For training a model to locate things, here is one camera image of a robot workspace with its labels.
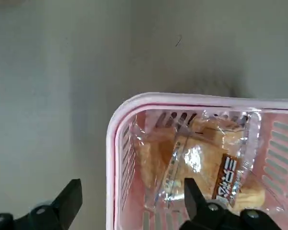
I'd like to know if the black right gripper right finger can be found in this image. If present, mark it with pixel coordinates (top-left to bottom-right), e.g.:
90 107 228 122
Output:
179 177 283 230

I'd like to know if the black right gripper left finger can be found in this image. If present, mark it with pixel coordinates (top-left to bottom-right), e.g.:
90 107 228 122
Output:
0 178 84 230

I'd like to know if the small pink slotted basket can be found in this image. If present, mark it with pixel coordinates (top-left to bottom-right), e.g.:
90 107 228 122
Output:
105 92 288 230

